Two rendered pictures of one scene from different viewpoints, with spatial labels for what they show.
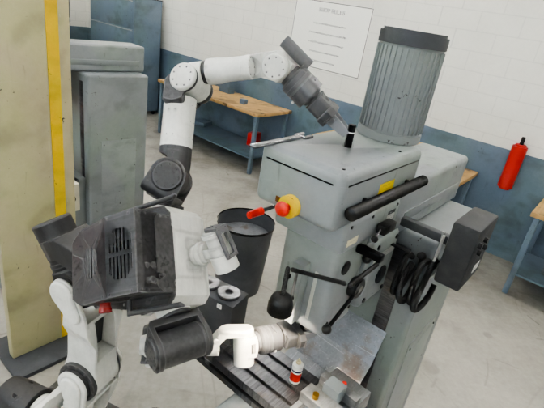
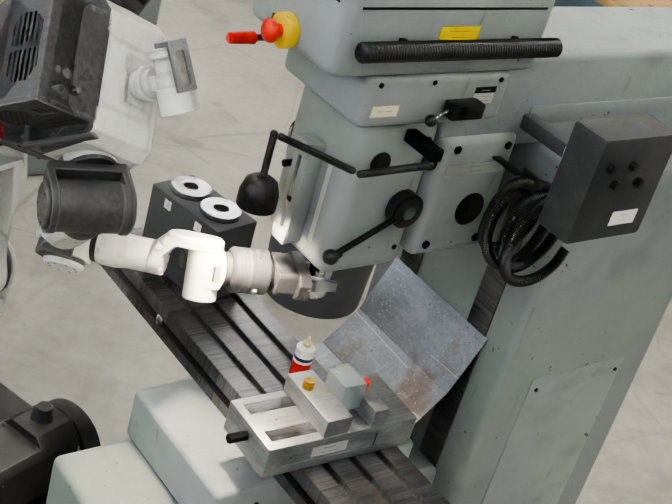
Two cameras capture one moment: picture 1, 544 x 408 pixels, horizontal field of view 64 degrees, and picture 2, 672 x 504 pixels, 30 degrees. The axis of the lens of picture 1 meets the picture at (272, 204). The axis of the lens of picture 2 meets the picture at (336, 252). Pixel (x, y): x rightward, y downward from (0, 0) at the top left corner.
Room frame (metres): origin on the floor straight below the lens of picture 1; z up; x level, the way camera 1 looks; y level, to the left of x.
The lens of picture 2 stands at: (-0.87, -0.55, 2.48)
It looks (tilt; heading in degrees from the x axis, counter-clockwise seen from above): 29 degrees down; 10
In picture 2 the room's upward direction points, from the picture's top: 17 degrees clockwise
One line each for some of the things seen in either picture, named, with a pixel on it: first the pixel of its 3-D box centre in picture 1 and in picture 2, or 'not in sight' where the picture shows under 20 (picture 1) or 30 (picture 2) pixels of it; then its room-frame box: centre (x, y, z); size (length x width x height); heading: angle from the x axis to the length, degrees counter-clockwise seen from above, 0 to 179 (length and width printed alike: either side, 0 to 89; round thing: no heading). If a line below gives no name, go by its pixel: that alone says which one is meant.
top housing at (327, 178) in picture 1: (344, 171); (406, 1); (1.21, -0.19, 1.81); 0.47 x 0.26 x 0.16; 143
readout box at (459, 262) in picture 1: (468, 248); (610, 179); (1.24, -0.63, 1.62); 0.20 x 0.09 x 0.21; 143
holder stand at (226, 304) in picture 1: (216, 307); (197, 235); (1.46, 0.15, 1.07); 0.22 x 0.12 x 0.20; 65
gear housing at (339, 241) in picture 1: (339, 210); (397, 69); (1.23, -0.21, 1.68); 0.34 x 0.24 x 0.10; 143
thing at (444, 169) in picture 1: (401, 186); (566, 71); (1.60, -0.48, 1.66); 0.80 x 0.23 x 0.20; 143
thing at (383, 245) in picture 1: (350, 253); (427, 165); (1.36, -0.30, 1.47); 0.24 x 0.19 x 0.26; 53
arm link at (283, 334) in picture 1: (281, 336); (273, 274); (1.15, -0.10, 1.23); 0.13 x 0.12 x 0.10; 32
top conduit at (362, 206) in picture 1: (390, 194); (463, 49); (1.14, -0.32, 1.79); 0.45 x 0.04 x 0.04; 143
